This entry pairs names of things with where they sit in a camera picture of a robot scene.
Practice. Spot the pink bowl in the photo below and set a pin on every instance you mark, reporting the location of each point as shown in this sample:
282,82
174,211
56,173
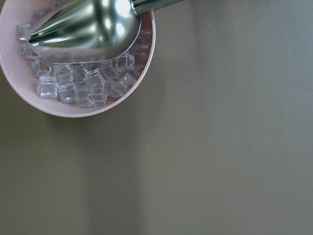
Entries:
68,90

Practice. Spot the metal ice scoop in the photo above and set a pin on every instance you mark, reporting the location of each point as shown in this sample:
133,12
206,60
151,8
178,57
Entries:
81,31

